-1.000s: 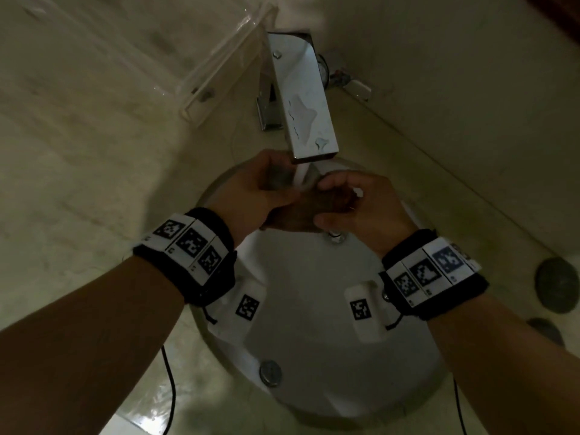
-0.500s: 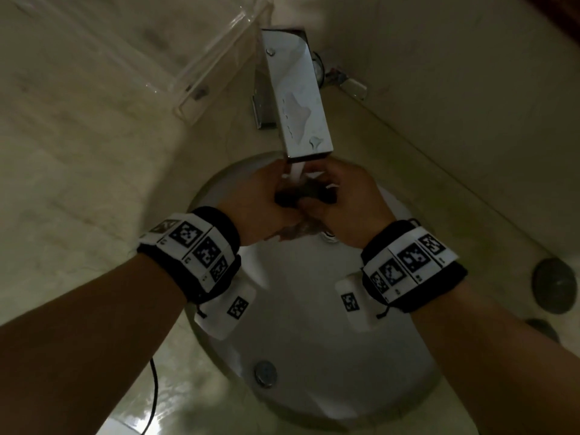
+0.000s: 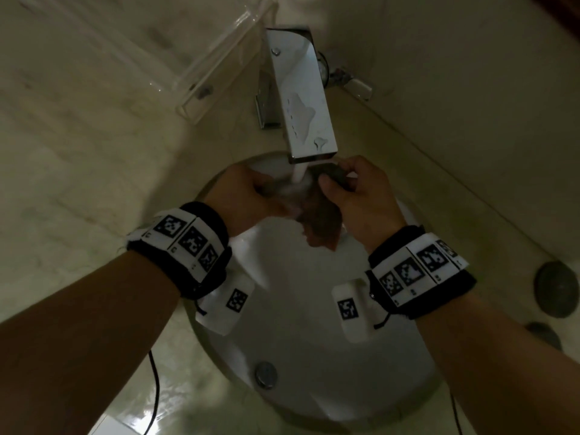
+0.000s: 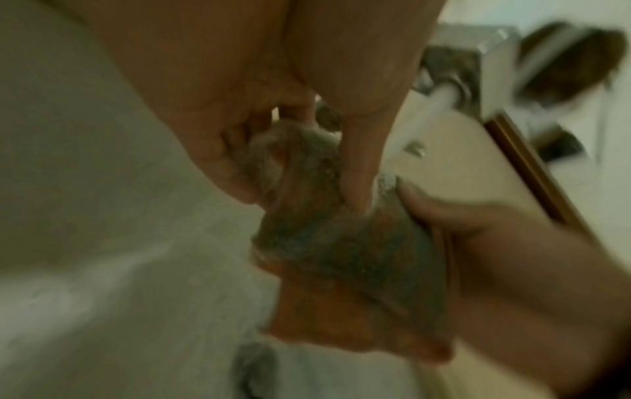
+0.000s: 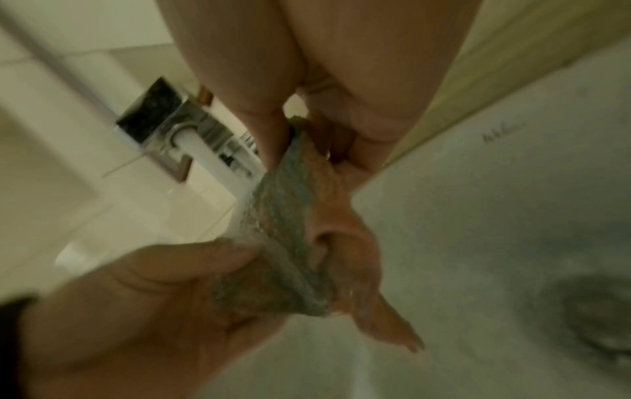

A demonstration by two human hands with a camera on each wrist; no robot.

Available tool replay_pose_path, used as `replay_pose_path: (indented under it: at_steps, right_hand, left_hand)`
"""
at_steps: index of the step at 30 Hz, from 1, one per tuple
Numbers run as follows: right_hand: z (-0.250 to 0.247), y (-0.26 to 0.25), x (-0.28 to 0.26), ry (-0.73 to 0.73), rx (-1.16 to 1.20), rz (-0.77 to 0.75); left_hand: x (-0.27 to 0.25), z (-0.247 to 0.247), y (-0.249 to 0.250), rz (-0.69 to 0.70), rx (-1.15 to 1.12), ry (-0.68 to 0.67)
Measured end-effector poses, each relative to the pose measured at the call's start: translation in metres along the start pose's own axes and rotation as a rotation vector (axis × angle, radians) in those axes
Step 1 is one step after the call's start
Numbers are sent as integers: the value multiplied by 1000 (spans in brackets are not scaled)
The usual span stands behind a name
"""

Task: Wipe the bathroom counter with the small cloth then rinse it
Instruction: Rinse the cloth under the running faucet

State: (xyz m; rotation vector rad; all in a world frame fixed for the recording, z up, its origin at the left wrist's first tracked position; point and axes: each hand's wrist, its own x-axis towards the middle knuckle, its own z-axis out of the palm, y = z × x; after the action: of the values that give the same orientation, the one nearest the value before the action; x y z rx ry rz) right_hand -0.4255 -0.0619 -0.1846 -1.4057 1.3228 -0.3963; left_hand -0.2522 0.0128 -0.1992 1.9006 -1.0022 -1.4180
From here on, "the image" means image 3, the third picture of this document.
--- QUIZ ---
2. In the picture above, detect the small dark round stone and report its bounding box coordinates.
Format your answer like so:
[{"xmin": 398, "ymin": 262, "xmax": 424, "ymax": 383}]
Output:
[{"xmin": 525, "ymin": 321, "xmax": 563, "ymax": 352}]

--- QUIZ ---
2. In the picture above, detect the white round sink basin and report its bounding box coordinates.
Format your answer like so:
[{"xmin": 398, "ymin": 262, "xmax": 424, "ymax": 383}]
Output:
[{"xmin": 183, "ymin": 151, "xmax": 450, "ymax": 433}]

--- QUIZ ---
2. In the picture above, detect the chrome fitting behind faucet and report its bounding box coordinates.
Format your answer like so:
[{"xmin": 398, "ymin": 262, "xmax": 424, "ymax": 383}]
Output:
[{"xmin": 317, "ymin": 50, "xmax": 375, "ymax": 103}]

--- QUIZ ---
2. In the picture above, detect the person's left forearm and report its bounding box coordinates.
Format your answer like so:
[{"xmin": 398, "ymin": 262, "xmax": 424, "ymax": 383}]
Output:
[{"xmin": 0, "ymin": 250, "xmax": 182, "ymax": 435}]

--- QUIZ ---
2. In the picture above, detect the brown wet cloth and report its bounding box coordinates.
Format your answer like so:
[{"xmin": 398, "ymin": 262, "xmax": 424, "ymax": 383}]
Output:
[{"xmin": 259, "ymin": 162, "xmax": 350, "ymax": 250}]

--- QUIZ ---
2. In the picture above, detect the person's right hand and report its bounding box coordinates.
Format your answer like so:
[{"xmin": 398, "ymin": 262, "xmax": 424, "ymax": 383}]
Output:
[{"xmin": 317, "ymin": 155, "xmax": 407, "ymax": 255}]

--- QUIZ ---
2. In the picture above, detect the person's right forearm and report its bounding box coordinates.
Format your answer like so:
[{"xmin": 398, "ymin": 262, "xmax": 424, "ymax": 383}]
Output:
[{"xmin": 414, "ymin": 292, "xmax": 580, "ymax": 435}]

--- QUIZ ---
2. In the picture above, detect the white flat object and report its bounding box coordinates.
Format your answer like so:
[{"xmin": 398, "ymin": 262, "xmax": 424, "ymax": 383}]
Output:
[{"xmin": 87, "ymin": 413, "xmax": 152, "ymax": 435}]

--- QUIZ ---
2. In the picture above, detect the large dark round stone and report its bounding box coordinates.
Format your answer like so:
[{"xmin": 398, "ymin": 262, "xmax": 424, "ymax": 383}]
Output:
[{"xmin": 533, "ymin": 260, "xmax": 580, "ymax": 319}]

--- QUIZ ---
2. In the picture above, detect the black cable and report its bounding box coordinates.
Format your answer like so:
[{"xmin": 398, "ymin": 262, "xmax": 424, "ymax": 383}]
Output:
[
  {"xmin": 449, "ymin": 391, "xmax": 464, "ymax": 435},
  {"xmin": 142, "ymin": 350, "xmax": 160, "ymax": 435}
]

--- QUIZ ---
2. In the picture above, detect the black wristband with marker tags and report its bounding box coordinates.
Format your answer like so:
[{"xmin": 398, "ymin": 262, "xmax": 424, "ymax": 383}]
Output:
[
  {"xmin": 125, "ymin": 201, "xmax": 233, "ymax": 300},
  {"xmin": 364, "ymin": 225, "xmax": 478, "ymax": 321}
]

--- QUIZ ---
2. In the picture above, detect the clear acrylic tray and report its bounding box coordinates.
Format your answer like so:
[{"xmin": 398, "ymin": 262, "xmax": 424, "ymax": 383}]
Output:
[{"xmin": 27, "ymin": 0, "xmax": 280, "ymax": 126}]

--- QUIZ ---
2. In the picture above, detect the person's left hand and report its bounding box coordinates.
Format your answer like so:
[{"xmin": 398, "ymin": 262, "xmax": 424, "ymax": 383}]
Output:
[{"xmin": 203, "ymin": 165, "xmax": 293, "ymax": 239}]

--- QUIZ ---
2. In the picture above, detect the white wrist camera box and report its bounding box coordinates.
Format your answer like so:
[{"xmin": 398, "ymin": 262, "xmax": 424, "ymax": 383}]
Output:
[
  {"xmin": 194, "ymin": 271, "xmax": 256, "ymax": 337},
  {"xmin": 331, "ymin": 278, "xmax": 387, "ymax": 344}
]

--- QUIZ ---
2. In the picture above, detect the chrome rectangular faucet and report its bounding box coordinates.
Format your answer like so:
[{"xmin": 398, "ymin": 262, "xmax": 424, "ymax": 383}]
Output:
[{"xmin": 254, "ymin": 25, "xmax": 340, "ymax": 165}]

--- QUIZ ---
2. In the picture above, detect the chrome sink drain plug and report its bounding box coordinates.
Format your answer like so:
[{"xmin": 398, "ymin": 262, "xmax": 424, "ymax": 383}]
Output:
[{"xmin": 254, "ymin": 361, "xmax": 278, "ymax": 390}]

